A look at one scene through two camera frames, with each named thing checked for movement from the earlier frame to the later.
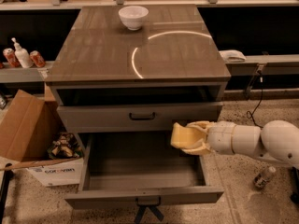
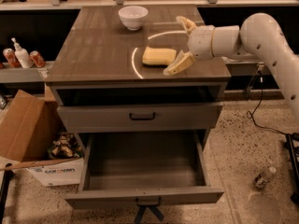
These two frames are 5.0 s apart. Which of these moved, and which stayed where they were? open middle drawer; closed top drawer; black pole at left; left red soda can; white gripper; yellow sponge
Moved: white gripper; yellow sponge
Stayed: open middle drawer; left red soda can; black pole at left; closed top drawer
